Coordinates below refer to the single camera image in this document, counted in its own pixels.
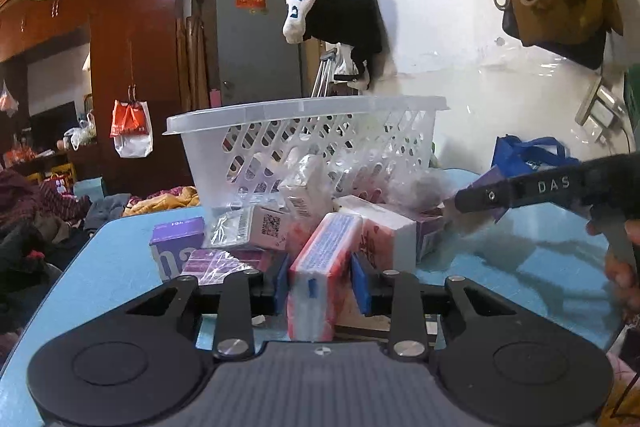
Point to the pile of dark clothes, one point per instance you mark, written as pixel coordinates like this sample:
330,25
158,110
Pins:
30,217

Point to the blue tote bag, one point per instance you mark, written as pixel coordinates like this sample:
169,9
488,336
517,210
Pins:
515,152

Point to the brown wooden wardrobe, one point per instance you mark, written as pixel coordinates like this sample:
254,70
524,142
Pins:
135,32

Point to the red door sign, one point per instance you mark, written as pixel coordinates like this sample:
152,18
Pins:
251,4

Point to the wooden boards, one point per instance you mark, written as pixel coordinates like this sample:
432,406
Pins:
192,57

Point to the yellow stool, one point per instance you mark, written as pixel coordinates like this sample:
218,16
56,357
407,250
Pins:
50,169

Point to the grey door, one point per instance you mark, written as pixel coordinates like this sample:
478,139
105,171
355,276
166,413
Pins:
250,57

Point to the grey cloth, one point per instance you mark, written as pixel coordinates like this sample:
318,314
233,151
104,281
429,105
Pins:
107,209

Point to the yellow cloth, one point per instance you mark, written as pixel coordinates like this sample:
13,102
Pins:
160,202

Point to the person's right hand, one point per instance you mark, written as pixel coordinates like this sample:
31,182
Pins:
622,282

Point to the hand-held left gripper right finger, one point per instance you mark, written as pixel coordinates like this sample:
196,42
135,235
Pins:
361,289

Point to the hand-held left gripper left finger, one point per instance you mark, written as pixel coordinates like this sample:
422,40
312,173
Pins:
281,287

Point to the grey white box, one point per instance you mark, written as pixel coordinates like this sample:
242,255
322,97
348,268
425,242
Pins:
250,227

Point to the clear bag of white contents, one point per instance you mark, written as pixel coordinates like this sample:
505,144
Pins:
417,187

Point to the hanging white plastic bag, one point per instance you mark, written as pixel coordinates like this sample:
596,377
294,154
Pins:
7,99

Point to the patterned purple box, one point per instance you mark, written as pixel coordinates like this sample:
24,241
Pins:
225,262

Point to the purple box with white letters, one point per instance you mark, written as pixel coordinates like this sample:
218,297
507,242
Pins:
175,247

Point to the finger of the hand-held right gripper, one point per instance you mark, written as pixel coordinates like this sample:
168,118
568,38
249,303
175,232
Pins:
525,192

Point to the black television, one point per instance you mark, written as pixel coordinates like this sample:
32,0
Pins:
52,124

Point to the teal box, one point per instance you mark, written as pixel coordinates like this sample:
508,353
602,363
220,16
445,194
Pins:
89,187

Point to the white red patterned box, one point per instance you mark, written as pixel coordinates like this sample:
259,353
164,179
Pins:
385,232

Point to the orange and white plastic bag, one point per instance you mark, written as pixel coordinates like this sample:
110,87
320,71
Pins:
127,119

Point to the pink and white pack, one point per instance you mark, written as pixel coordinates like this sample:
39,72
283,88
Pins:
320,267

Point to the red cartoon bag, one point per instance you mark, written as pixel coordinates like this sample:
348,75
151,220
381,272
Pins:
59,184

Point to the metal crutches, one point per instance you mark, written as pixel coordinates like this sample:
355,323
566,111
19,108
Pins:
325,72

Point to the pale box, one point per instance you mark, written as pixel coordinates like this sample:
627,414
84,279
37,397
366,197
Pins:
305,187

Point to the white plastic basket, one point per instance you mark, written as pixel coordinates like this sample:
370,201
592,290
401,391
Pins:
310,112

